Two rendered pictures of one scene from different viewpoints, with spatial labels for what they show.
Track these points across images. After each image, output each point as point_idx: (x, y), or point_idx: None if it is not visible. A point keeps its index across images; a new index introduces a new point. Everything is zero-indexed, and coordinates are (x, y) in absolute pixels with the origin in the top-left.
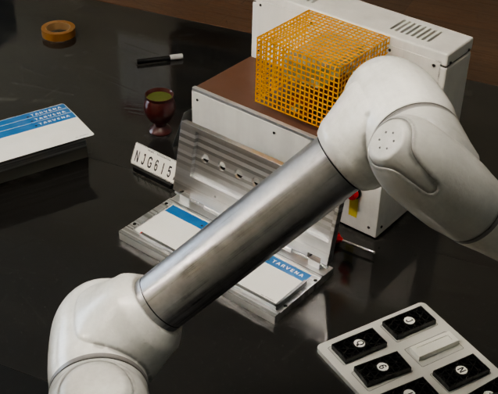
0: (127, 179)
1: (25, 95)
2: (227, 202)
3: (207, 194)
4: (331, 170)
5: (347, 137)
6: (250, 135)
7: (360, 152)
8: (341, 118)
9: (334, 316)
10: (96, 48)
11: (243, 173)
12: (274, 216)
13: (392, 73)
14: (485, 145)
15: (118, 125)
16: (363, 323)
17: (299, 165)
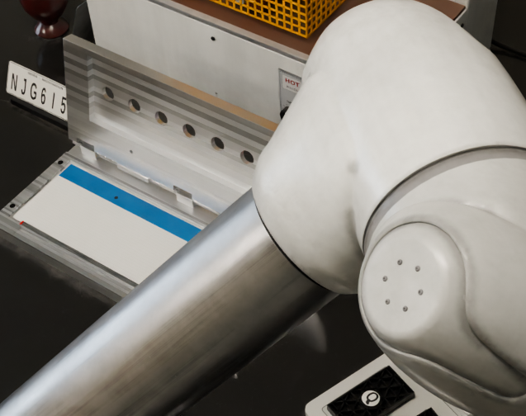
0: (3, 120)
1: None
2: (150, 160)
3: (119, 147)
4: (287, 270)
5: (314, 214)
6: (178, 41)
7: (343, 245)
8: (297, 167)
9: (329, 342)
10: None
11: (168, 118)
12: (182, 357)
13: (400, 63)
14: None
15: None
16: (375, 352)
17: (221, 257)
